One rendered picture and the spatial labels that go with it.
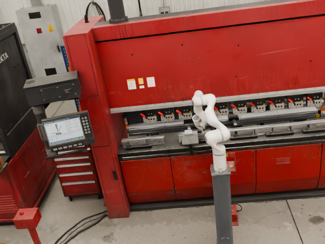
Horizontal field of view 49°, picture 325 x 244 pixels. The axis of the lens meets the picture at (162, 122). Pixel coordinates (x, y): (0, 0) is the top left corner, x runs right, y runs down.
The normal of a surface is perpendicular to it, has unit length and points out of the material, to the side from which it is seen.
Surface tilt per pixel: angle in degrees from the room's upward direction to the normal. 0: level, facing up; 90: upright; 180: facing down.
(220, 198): 90
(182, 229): 0
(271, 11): 90
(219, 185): 90
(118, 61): 90
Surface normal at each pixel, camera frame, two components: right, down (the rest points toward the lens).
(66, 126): 0.21, 0.43
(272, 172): -0.04, 0.46
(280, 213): -0.13, -0.88
